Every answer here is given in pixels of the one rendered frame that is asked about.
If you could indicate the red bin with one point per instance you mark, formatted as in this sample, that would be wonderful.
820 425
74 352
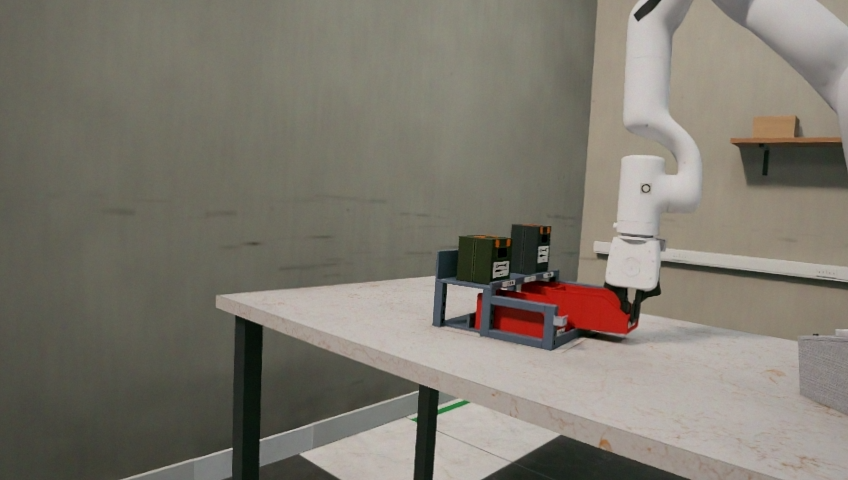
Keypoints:
591 311
517 320
540 287

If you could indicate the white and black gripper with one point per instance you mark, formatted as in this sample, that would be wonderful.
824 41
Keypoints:
633 262

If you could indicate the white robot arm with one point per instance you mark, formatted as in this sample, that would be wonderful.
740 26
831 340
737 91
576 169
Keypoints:
803 32

